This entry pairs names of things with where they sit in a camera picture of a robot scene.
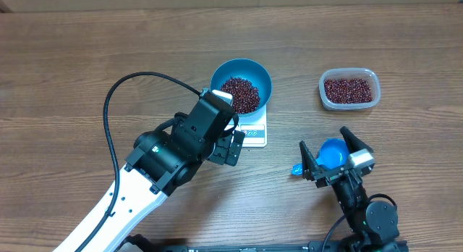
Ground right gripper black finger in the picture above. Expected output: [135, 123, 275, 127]
[339, 126, 374, 154]
[300, 140, 321, 181]

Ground blue plastic scoop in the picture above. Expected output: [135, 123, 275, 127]
[291, 138, 349, 176]

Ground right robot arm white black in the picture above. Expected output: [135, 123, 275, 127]
[299, 126, 408, 251]

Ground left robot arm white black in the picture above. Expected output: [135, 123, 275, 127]
[57, 89, 245, 251]

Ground white kitchen scale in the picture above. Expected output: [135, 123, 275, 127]
[236, 105, 268, 148]

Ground red beans in bowl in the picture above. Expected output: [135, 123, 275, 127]
[220, 77, 260, 114]

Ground blue bowl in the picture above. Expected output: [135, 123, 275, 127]
[210, 59, 273, 112]

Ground clear plastic container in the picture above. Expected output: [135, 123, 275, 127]
[318, 67, 381, 111]

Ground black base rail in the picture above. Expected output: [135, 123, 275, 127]
[119, 234, 409, 252]

